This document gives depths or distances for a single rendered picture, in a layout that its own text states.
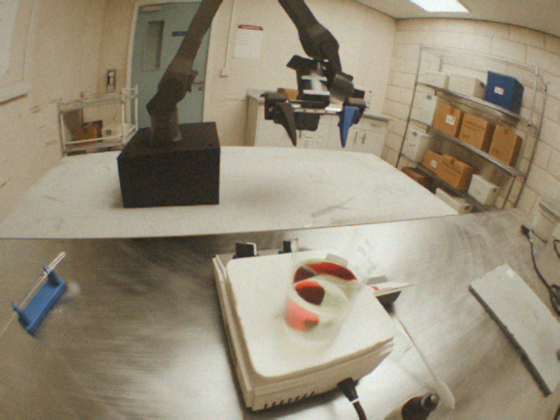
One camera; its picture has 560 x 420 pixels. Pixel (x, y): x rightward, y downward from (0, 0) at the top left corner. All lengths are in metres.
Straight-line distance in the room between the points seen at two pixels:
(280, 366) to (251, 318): 0.04
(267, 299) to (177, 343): 0.12
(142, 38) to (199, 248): 2.94
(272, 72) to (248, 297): 3.05
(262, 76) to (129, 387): 3.09
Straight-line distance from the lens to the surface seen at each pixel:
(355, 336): 0.20
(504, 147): 2.34
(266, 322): 0.19
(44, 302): 0.38
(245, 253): 0.29
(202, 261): 0.37
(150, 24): 3.19
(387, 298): 0.35
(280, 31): 3.23
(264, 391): 0.19
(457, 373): 0.36
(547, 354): 0.54
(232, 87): 3.09
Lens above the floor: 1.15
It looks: 30 degrees down
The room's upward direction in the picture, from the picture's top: 8 degrees clockwise
